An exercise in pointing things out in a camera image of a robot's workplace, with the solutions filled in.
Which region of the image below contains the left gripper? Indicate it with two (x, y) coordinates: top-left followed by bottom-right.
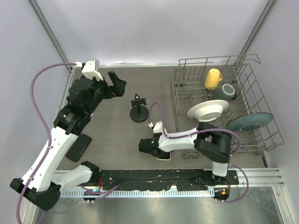
(85, 71), (126, 114)

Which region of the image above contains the black round-base phone stand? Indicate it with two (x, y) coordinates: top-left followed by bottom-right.
(130, 94), (149, 123)

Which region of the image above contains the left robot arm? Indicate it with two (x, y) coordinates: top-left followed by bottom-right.
(10, 71), (127, 211)

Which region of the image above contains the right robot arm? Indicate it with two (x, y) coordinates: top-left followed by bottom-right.
(138, 122), (234, 184)

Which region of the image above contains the black phone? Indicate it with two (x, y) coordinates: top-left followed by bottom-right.
(65, 134), (92, 162)

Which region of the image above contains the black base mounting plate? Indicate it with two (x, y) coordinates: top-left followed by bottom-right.
(79, 169), (239, 191)

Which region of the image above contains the white bowl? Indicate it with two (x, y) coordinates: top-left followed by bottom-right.
(187, 100), (229, 122)

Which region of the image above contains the dark green mug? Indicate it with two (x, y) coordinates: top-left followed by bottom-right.
(212, 84), (236, 102)

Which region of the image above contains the yellow mug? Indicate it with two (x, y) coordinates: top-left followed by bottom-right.
(204, 69), (222, 90)

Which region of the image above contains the blue-green plate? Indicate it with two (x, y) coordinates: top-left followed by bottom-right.
(226, 112), (274, 132)

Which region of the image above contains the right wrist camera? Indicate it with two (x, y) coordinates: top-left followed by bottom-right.
(148, 121), (167, 136)

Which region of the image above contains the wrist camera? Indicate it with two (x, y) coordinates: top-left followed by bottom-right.
(148, 121), (167, 136)
(75, 58), (104, 81)

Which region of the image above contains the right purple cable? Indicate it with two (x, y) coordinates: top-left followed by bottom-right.
(149, 102), (249, 204)

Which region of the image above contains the purple cable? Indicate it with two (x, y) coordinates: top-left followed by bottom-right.
(149, 102), (249, 204)
(15, 62), (120, 224)

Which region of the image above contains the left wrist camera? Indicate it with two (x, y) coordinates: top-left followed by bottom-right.
(75, 58), (104, 81)

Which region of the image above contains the white slotted cable duct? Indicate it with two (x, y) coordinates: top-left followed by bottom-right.
(60, 188), (214, 199)

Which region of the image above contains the metal wire dish rack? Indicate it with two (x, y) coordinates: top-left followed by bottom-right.
(171, 54), (285, 154)

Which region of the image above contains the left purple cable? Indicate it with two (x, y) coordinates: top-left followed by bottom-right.
(15, 62), (120, 224)

